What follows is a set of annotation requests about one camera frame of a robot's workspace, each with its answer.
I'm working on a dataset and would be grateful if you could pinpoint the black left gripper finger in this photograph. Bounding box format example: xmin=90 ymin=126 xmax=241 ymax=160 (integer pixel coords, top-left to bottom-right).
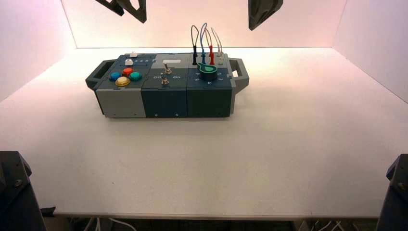
xmin=94 ymin=0 xmax=125 ymax=16
xmin=116 ymin=0 xmax=147 ymax=24

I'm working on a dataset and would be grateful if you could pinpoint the grey and blue control box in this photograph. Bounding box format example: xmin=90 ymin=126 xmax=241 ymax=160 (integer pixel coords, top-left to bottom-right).
xmin=85 ymin=52 xmax=250 ymax=119

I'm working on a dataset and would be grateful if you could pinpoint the green rotary knob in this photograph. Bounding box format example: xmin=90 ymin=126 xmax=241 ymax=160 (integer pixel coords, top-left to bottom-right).
xmin=196 ymin=62 xmax=218 ymax=81

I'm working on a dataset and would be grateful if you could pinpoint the blue plug jumper wire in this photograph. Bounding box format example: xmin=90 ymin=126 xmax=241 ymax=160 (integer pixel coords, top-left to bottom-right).
xmin=200 ymin=23 xmax=208 ymax=64

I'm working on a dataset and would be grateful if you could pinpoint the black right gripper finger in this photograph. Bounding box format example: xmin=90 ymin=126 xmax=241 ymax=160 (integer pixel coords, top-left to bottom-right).
xmin=248 ymin=0 xmax=270 ymax=31
xmin=268 ymin=0 xmax=284 ymax=18

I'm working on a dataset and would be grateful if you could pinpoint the red plug jumper wire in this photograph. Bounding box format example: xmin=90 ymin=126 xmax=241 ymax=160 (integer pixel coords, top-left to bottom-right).
xmin=204 ymin=28 xmax=216 ymax=66

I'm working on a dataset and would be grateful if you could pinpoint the white plug jumper wire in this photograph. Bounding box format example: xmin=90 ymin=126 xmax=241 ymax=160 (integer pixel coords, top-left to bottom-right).
xmin=211 ymin=27 xmax=224 ymax=65

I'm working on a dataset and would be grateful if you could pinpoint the black plug jumper wire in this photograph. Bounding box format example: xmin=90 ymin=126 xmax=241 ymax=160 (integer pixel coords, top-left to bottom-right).
xmin=191 ymin=25 xmax=200 ymax=66

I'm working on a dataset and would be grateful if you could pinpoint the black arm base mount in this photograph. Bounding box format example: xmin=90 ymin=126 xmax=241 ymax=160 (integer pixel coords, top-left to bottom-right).
xmin=0 ymin=151 xmax=47 ymax=231
xmin=377 ymin=154 xmax=408 ymax=231

